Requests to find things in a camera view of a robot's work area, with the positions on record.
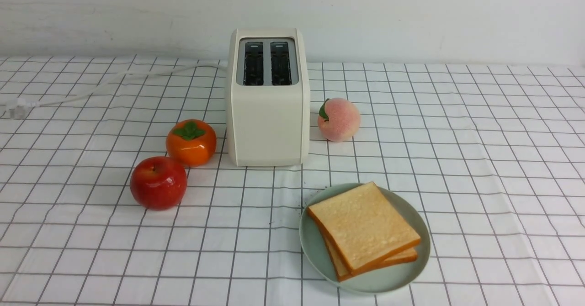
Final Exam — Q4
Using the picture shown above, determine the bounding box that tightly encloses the toast slice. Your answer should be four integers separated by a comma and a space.
308, 182, 421, 274
324, 238, 418, 282

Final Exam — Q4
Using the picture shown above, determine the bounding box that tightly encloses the pink peach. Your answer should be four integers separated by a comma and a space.
317, 98, 361, 142

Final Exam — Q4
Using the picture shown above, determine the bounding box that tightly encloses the white two-slot toaster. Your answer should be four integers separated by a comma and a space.
225, 28, 311, 167

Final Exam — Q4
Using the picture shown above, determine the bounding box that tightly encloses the orange persimmon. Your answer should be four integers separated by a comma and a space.
165, 119, 217, 167

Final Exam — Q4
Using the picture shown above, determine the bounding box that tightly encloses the light green plate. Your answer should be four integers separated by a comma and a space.
299, 183, 432, 294

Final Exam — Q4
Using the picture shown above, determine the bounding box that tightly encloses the red apple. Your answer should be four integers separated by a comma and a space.
129, 156, 187, 211

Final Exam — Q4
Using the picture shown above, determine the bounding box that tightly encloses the white grid tablecloth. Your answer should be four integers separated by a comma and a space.
0, 57, 584, 306

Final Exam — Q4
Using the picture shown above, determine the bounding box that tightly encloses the white power cable with plug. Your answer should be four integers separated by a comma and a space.
1, 63, 228, 118

